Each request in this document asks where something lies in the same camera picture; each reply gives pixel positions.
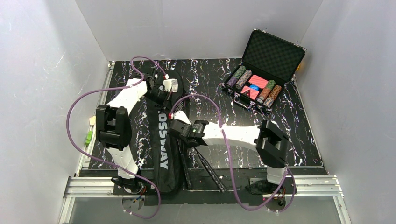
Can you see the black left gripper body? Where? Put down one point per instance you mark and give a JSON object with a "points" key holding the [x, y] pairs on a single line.
{"points": [[161, 91]]}

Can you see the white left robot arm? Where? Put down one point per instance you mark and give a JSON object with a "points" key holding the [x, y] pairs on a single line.
{"points": [[113, 125]]}

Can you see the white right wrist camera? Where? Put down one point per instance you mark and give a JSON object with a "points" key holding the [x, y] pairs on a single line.
{"points": [[181, 116]]}

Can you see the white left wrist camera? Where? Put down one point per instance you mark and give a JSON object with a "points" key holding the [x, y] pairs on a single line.
{"points": [[170, 84]]}

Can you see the blue dealer chip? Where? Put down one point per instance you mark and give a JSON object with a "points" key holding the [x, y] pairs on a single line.
{"points": [[254, 87]]}

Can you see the black racket cover bag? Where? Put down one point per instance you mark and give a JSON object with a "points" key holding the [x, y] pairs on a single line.
{"points": [[166, 163]]}

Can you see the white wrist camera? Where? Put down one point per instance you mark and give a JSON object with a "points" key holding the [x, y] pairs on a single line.
{"points": [[170, 84], [181, 116]]}

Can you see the poker chip row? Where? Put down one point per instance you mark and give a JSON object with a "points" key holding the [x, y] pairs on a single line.
{"points": [[236, 76], [241, 81], [272, 96], [266, 91]]}

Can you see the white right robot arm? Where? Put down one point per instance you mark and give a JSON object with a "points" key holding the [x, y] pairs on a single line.
{"points": [[266, 139]]}

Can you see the green clip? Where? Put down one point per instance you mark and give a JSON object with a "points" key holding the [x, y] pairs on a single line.
{"points": [[88, 138]]}

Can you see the pink card deck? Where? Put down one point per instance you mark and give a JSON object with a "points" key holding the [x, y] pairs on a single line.
{"points": [[256, 80]]}

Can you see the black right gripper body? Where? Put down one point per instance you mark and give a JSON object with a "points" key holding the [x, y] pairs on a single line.
{"points": [[174, 129]]}

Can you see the black poker chip case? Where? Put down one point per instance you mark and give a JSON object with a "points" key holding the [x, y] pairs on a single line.
{"points": [[269, 57]]}

